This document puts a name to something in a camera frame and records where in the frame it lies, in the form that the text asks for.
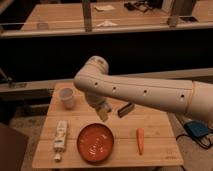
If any white plastic bottle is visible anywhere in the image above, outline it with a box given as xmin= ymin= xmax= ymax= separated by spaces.
xmin=53 ymin=120 xmax=68 ymax=162

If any orange ceramic bowl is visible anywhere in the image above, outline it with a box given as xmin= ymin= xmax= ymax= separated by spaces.
xmin=77 ymin=123 xmax=114 ymax=163

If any white paper cup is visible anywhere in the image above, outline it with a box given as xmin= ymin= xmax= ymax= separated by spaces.
xmin=59 ymin=88 xmax=74 ymax=109

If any grey metal post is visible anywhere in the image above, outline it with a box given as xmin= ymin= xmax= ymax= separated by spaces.
xmin=167 ymin=0 xmax=188 ymax=28
xmin=82 ymin=0 xmax=92 ymax=32

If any white crumpled paper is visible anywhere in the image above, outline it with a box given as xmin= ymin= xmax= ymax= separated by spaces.
xmin=97 ymin=20 xmax=117 ymax=27

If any orange carrot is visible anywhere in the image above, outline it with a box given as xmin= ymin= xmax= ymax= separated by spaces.
xmin=136 ymin=128 xmax=144 ymax=155

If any wooden back bench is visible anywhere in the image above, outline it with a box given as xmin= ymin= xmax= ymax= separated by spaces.
xmin=0 ymin=0 xmax=213 ymax=38

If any clear plastic cup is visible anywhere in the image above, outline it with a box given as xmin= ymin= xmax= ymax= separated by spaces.
xmin=37 ymin=20 xmax=49 ymax=30

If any white paper sheet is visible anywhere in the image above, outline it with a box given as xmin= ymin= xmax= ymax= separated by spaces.
xmin=94 ymin=5 xmax=115 ymax=11

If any blue electronic box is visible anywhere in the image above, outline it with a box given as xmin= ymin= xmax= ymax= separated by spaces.
xmin=184 ymin=121 xmax=210 ymax=138

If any grey metal post right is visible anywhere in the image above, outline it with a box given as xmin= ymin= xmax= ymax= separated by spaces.
xmin=167 ymin=0 xmax=188 ymax=28

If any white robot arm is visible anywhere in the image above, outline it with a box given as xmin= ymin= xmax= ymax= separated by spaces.
xmin=74 ymin=56 xmax=213 ymax=126

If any black rectangular eraser block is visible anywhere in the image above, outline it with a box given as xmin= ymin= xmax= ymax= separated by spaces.
xmin=117 ymin=103 xmax=134 ymax=118

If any black tools pile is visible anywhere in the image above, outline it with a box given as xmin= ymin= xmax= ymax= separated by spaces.
xmin=124 ymin=0 xmax=152 ymax=13

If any metal clamp bracket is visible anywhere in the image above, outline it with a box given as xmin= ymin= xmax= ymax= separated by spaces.
xmin=0 ymin=67 xmax=27 ymax=88

